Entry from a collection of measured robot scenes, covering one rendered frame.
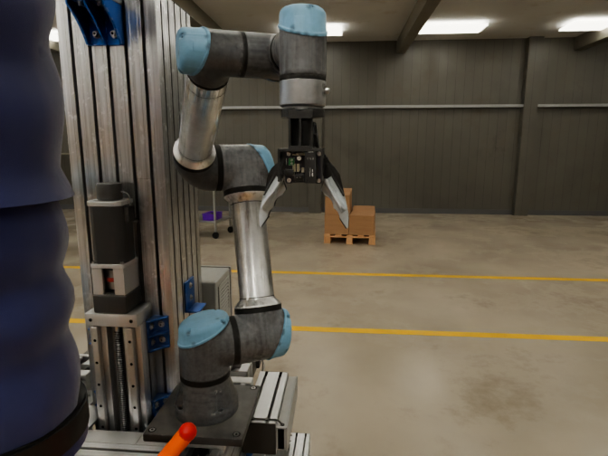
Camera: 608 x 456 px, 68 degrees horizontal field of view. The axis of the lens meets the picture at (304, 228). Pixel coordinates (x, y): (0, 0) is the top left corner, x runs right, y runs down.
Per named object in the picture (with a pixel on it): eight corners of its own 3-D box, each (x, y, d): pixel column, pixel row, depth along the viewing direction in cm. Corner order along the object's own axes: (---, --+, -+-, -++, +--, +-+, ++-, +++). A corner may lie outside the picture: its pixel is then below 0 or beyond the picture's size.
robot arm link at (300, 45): (315, 18, 76) (336, 4, 68) (314, 85, 78) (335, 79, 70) (270, 13, 73) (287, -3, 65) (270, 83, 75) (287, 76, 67)
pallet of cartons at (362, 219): (324, 244, 755) (324, 195, 740) (325, 229, 888) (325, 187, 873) (382, 244, 749) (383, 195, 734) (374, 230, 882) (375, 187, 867)
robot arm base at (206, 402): (186, 389, 117) (185, 353, 115) (244, 392, 115) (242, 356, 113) (164, 424, 102) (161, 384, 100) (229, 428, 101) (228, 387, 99)
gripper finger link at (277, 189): (241, 221, 74) (273, 175, 72) (249, 215, 80) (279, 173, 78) (256, 232, 74) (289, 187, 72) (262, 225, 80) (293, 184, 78)
